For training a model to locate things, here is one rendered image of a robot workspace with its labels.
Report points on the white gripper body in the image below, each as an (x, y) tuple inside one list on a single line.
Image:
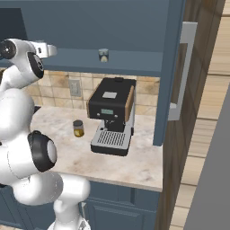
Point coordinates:
[(47, 50)]

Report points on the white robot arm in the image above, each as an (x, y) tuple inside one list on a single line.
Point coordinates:
[(18, 113)]

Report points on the blue base cabinet door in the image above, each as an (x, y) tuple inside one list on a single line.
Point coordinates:
[(119, 209)]

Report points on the black and silver coffee machine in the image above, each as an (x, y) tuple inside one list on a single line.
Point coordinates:
[(112, 104)]

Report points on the yellow jar with black lid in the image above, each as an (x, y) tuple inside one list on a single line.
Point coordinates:
[(78, 129)]

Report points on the brown wooden tall panel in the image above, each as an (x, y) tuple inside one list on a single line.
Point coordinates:
[(191, 125)]

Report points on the grey flat panel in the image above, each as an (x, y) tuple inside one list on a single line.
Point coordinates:
[(214, 179)]

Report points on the grey wall socket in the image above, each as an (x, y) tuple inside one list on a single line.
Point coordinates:
[(75, 88)]

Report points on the blue wall cabinet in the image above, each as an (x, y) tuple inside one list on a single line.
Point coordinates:
[(99, 27)]

